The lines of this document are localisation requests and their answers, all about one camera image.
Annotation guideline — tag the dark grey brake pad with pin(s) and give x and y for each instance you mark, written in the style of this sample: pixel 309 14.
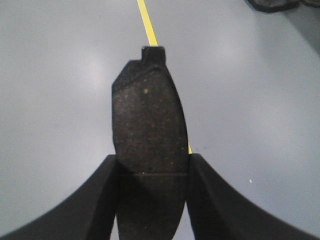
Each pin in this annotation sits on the dark grey brake pad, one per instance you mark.
pixel 151 145

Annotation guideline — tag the black object on floor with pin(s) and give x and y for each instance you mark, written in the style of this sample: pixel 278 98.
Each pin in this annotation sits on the black object on floor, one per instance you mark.
pixel 272 6

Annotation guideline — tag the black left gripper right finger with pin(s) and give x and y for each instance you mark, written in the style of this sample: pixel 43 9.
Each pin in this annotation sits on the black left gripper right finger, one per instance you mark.
pixel 219 212

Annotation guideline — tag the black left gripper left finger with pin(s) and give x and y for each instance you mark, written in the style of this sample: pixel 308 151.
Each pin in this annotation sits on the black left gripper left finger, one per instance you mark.
pixel 87 214

